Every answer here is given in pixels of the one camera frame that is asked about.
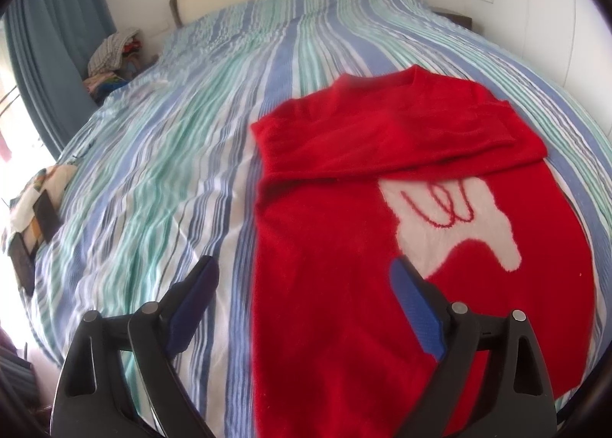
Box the blue green striped duvet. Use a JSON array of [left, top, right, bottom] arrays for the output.
[[21, 0, 610, 438]]

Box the patchwork patterned cloth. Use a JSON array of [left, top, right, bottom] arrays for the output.
[[7, 164, 80, 296]]

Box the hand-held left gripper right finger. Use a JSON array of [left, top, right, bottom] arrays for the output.
[[389, 256, 558, 438]]

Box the red knit sweater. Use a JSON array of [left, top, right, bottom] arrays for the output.
[[249, 65, 596, 438]]

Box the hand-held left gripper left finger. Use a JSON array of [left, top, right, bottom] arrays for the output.
[[50, 255, 221, 438]]

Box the white wardrobe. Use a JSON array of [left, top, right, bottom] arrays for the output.
[[465, 0, 612, 133]]

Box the pile of clothes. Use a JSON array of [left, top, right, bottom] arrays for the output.
[[85, 29, 144, 101]]

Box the dark wooden nightstand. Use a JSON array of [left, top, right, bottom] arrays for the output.
[[429, 7, 474, 31]]

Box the blue curtain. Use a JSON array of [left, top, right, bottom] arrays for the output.
[[2, 0, 118, 158]]

